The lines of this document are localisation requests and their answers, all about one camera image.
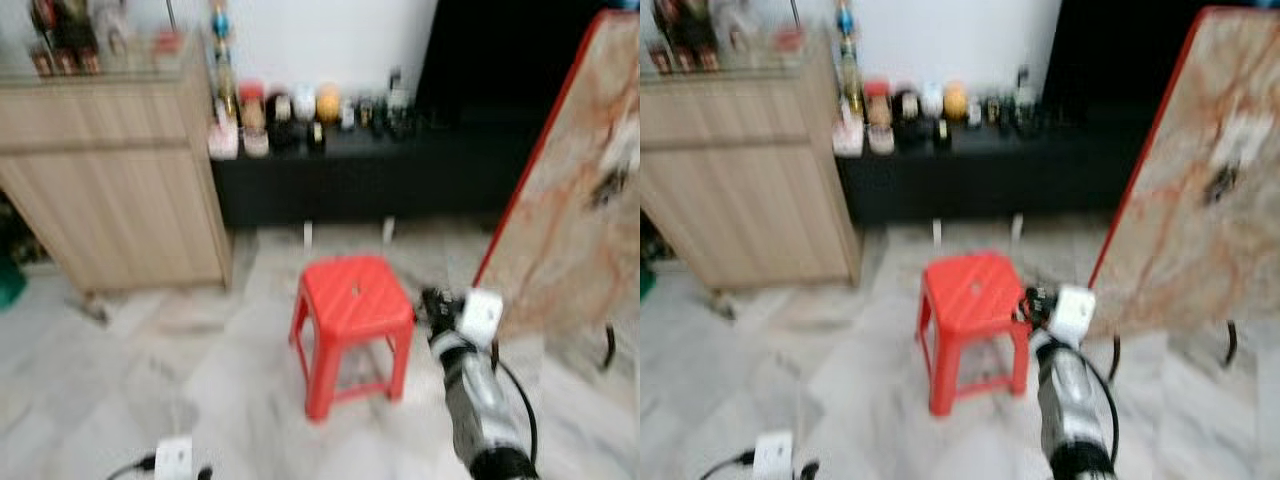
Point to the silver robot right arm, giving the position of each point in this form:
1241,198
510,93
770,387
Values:
1075,400
480,400

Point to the dark bunch of keys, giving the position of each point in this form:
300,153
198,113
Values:
1222,185
607,187

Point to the red plastic stool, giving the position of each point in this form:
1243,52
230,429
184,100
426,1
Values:
975,290
355,295

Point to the black low console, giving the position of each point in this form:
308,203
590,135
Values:
990,170
370,170

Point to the black curved table leg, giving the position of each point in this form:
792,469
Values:
1232,345
609,350

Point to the small black bottle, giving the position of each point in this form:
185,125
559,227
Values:
941,135
316,137

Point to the green object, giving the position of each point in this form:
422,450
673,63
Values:
10,280
645,280

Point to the orange round jar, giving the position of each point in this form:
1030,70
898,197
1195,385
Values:
956,100
328,103

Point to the black jar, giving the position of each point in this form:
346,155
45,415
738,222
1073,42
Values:
283,125
908,120

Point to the clear plastic cup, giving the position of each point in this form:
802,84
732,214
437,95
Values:
256,142
881,140

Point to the white jar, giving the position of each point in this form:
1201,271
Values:
932,100
304,102

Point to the white paper sheet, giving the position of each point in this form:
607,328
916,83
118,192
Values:
622,145

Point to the pink container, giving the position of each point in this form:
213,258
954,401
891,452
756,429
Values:
222,142
848,138

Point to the jar with red lid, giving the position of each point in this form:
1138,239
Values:
877,103
252,105

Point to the tall bottle with blue cap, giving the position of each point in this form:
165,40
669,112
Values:
222,60
847,55

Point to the light wooden cabinet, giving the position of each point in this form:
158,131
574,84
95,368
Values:
110,170
740,170

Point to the small red box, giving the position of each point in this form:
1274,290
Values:
790,40
167,42

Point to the dark brown ornament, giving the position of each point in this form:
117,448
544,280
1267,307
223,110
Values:
70,35
690,35

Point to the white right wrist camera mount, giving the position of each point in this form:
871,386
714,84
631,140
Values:
1072,312
482,315

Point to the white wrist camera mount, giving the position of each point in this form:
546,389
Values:
173,458
482,315
773,455
1072,312

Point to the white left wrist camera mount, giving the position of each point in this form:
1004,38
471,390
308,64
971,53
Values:
173,458
773,455

